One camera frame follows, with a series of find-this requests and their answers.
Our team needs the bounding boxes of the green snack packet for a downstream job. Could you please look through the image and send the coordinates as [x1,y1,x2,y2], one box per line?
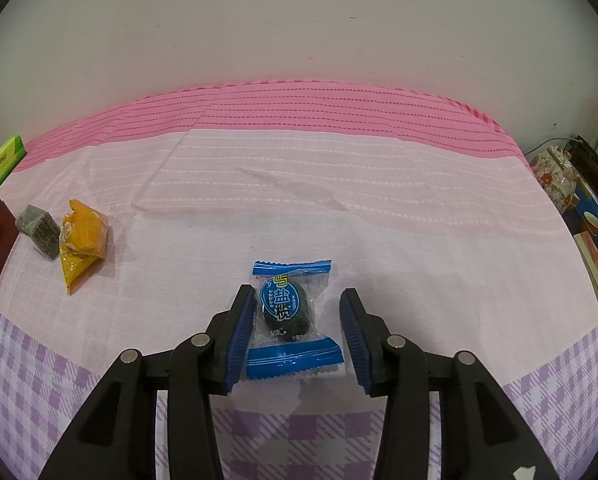
[0,133,26,193]

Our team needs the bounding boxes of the printed teacup box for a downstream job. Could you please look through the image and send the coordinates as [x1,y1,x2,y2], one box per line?
[564,180,598,273]

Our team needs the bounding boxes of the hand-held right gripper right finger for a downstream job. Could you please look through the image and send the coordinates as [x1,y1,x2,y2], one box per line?
[339,287,562,480]

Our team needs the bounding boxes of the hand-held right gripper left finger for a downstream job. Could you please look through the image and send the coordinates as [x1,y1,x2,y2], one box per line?
[39,283,258,480]

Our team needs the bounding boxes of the pink and purple checked bedsheet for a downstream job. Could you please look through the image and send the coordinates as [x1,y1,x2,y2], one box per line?
[0,77,598,480]

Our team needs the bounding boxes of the blue plum candy packet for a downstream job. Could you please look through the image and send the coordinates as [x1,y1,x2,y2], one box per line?
[245,259,344,380]

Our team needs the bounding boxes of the grey cube snack packet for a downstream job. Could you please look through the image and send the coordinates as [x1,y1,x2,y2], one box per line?
[15,204,62,261]

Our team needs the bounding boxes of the black cable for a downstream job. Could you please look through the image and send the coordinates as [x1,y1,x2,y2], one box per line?
[524,136,580,157]

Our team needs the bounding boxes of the orange snack packet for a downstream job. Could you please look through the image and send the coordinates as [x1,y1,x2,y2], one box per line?
[59,199,110,296]

